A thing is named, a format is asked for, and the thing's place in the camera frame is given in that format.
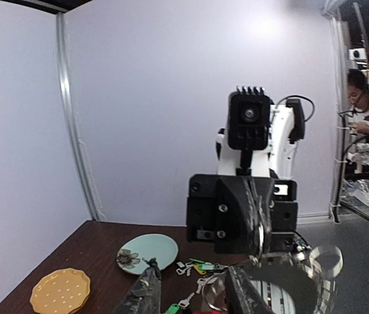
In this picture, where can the person with headset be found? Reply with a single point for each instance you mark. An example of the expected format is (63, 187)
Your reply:
(358, 96)

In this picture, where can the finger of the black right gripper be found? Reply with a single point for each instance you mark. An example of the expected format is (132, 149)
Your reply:
(236, 219)
(263, 192)

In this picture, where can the yellow dotted plate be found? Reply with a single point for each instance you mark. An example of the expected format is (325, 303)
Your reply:
(61, 292)

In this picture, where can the light blue flower plate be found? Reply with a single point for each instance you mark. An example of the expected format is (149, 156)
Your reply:
(134, 255)

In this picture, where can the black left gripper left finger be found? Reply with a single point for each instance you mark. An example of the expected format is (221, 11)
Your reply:
(144, 297)

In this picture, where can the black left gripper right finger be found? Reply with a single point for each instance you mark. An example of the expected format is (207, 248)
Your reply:
(269, 284)

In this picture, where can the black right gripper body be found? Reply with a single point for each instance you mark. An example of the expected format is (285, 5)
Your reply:
(201, 208)

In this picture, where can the green key tag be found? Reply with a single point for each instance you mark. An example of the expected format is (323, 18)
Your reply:
(203, 268)
(173, 309)

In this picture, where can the red handled key ring holder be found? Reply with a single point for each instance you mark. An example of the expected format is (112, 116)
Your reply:
(328, 258)

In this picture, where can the right aluminium frame post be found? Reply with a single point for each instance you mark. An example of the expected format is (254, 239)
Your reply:
(72, 121)

